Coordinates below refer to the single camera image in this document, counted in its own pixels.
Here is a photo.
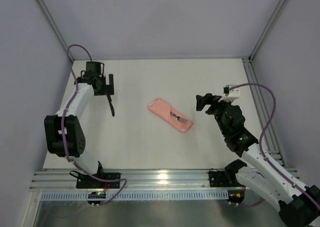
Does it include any black knife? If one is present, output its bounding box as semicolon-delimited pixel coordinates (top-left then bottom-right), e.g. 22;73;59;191
107;95;115;117

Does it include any silver fork black handle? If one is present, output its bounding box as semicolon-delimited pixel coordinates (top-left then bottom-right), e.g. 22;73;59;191
170;111;188;124

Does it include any pink satin napkin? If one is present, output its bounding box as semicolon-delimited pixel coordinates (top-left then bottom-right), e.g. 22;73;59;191
147;98;194;133

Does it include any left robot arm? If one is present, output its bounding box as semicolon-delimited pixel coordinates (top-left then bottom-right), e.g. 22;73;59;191
44;61;115;181

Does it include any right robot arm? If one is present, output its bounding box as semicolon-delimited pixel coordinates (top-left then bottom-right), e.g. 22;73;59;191
196;93;320;227

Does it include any right controller board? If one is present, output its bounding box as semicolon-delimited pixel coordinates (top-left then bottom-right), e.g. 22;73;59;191
227;191;245;205

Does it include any controller board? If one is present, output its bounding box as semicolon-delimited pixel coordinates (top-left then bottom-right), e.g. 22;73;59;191
87;191;106;206
227;191;245;205

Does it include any left controller board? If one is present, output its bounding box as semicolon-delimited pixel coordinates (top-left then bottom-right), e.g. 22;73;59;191
87;191;106;206

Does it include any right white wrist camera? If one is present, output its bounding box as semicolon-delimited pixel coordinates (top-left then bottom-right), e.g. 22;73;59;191
218;84;241;103

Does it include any right side aluminium rail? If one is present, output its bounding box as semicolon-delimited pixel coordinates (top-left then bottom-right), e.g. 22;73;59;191
242;57;286;168

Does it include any aluminium rail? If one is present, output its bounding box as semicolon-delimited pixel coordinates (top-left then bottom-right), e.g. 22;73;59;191
29;168;303;192
242;57;286;168

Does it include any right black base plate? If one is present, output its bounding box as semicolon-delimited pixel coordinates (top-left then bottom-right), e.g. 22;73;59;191
208;168;244;188

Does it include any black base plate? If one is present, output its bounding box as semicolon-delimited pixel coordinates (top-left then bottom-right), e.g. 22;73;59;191
208;168;244;188
70;172;121;189

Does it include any grey slotted cable duct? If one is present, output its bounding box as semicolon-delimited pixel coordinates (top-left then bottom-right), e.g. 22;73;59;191
40;189;228;201

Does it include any left corner frame post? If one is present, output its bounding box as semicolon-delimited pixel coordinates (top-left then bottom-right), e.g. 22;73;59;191
34;0;75;63

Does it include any corner frame post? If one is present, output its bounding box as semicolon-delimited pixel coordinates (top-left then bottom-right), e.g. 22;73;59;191
248;0;289;62
34;0;75;63

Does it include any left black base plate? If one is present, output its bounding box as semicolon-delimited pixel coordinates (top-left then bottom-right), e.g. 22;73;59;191
70;172;121;189

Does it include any aluminium front rail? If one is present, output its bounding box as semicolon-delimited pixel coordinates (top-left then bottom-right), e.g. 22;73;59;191
29;168;303;192

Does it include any right corner frame post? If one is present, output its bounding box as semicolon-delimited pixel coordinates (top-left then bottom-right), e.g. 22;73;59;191
248;0;289;62

